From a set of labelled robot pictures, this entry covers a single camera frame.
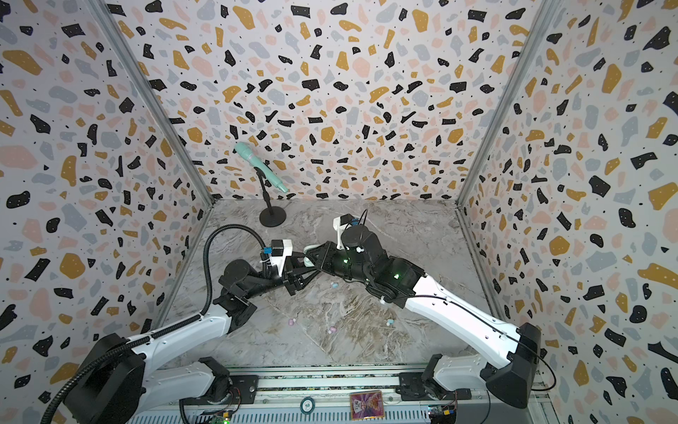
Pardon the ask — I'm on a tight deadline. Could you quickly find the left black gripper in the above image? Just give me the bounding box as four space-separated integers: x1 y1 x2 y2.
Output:
246 253 325 304

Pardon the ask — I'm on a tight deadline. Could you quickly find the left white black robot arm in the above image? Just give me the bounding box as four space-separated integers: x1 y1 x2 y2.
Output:
60 257 319 423

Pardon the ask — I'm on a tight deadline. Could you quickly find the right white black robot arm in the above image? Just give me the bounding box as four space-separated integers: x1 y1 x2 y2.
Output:
304 224 541 409

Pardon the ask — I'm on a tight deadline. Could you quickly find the black microphone stand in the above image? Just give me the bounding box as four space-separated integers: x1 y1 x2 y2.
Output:
255 168 287 228

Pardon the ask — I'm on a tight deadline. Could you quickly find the round black white button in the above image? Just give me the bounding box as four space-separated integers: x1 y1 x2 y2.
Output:
299 397 315 415

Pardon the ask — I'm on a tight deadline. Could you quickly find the mint green microphone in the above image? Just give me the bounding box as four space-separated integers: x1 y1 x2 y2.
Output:
235 142 289 194

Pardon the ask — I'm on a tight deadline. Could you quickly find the colourful square card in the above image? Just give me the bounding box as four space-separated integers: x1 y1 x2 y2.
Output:
350 390 385 420

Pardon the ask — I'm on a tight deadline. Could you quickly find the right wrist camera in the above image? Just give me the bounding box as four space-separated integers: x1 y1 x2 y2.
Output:
333 214 355 250

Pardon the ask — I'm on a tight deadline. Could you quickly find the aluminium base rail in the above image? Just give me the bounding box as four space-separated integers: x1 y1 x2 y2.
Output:
133 365 558 423

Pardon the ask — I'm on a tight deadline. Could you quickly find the left black corrugated cable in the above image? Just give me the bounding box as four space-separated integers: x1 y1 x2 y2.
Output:
39 223 268 424

